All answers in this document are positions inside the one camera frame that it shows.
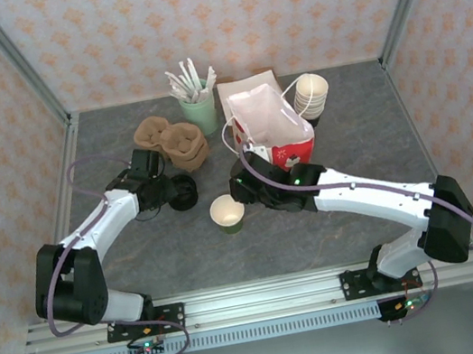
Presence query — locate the green paper coffee cup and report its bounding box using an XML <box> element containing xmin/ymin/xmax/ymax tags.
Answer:
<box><xmin>206</xmin><ymin>190</ymin><xmax>250</xmax><ymax>239</ymax></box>

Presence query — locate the red white paper gift bag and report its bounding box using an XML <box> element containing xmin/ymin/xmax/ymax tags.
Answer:
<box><xmin>214</xmin><ymin>75</ymin><xmax>321</xmax><ymax>178</ymax></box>

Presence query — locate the stack of black lids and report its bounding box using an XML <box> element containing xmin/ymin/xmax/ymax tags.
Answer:
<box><xmin>165</xmin><ymin>171</ymin><xmax>202</xmax><ymax>215</ymax></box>

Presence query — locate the stack of brown cup carriers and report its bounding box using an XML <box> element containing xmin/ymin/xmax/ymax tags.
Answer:
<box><xmin>130</xmin><ymin>108</ymin><xmax>213</xmax><ymax>182</ymax></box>

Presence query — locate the mint green straw holder cup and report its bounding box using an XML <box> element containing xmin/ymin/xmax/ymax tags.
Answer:
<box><xmin>175</xmin><ymin>78</ymin><xmax>221</xmax><ymax>140</ymax></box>

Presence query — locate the stack of paper cups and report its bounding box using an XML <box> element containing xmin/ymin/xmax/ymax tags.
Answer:
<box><xmin>288</xmin><ymin>70</ymin><xmax>336</xmax><ymax>131</ymax></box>

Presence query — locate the small circuit board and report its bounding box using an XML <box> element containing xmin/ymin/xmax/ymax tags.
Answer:
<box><xmin>393</xmin><ymin>292</ymin><xmax>432</xmax><ymax>315</ymax></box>
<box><xmin>125</xmin><ymin>334</ymin><xmax>168</xmax><ymax>354</ymax></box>

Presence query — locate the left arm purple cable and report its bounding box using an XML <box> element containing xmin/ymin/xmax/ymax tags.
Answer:
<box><xmin>20</xmin><ymin>144</ymin><xmax>194</xmax><ymax>354</ymax></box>

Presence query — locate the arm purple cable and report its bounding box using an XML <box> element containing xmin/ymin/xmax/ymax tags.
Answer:
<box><xmin>20</xmin><ymin>144</ymin><xmax>194</xmax><ymax>354</ymax></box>
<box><xmin>238</xmin><ymin>109</ymin><xmax>473</xmax><ymax>347</ymax></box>

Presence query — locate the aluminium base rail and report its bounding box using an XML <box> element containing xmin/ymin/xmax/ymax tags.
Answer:
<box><xmin>18</xmin><ymin>243</ymin><xmax>473</xmax><ymax>354</ymax></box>

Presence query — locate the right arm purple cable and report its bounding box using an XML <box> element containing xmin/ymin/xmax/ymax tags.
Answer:
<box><xmin>238</xmin><ymin>109</ymin><xmax>473</xmax><ymax>347</ymax></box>

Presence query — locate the grey slotted cable duct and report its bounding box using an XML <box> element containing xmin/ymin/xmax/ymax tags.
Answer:
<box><xmin>72</xmin><ymin>291</ymin><xmax>431</xmax><ymax>354</ymax></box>

